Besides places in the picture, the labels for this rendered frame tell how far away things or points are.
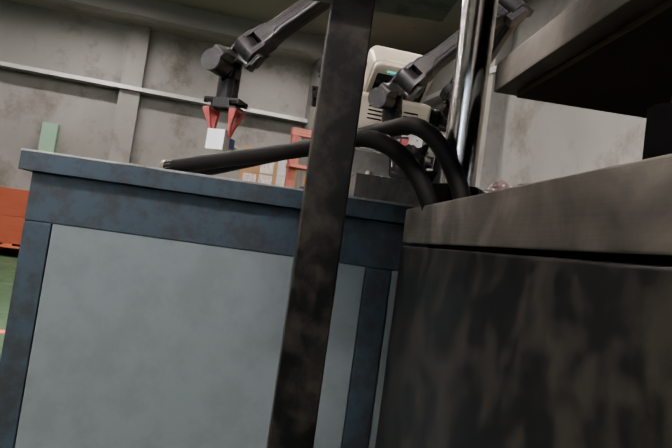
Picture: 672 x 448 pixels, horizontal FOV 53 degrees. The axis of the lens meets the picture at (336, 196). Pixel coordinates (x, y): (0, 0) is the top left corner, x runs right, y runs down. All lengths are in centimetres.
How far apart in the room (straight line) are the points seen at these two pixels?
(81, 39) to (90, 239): 971
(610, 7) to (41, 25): 1052
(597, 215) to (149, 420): 101
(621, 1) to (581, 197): 31
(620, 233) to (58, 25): 1075
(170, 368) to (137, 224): 27
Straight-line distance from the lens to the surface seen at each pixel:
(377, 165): 153
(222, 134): 177
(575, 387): 50
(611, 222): 48
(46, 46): 1100
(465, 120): 114
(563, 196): 55
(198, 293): 129
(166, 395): 132
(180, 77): 1083
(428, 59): 193
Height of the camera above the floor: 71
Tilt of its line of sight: 4 degrees up
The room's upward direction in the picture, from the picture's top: 8 degrees clockwise
